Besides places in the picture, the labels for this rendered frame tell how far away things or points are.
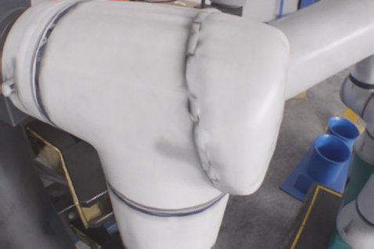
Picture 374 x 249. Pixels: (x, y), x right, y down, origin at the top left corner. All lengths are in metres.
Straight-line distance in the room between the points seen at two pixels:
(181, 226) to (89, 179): 0.40
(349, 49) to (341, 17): 0.04
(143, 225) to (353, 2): 0.30
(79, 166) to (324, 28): 0.50
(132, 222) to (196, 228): 0.04
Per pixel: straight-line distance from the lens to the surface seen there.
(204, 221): 0.17
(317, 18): 0.30
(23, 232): 0.59
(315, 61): 0.29
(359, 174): 1.18
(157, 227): 0.17
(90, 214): 0.57
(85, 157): 0.60
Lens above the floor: 1.40
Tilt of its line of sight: 33 degrees down
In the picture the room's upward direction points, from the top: 4 degrees clockwise
